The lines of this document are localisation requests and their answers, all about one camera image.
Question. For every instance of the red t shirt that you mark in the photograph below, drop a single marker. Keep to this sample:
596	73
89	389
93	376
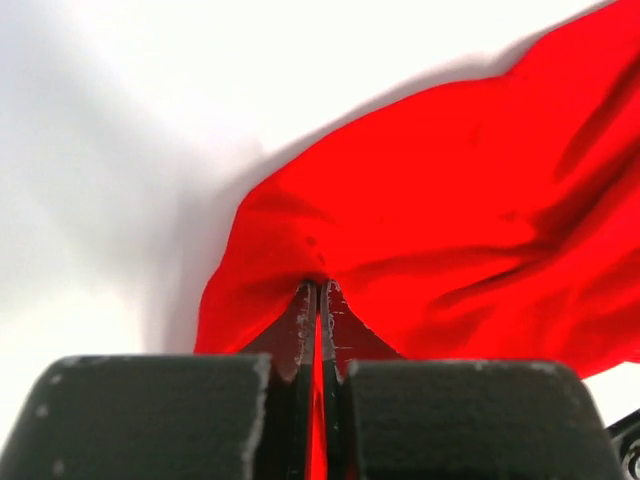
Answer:
490	219

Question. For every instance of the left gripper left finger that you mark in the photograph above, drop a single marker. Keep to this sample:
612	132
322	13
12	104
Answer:
232	416

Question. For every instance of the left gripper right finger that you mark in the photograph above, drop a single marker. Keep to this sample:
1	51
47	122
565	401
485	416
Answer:
391	418

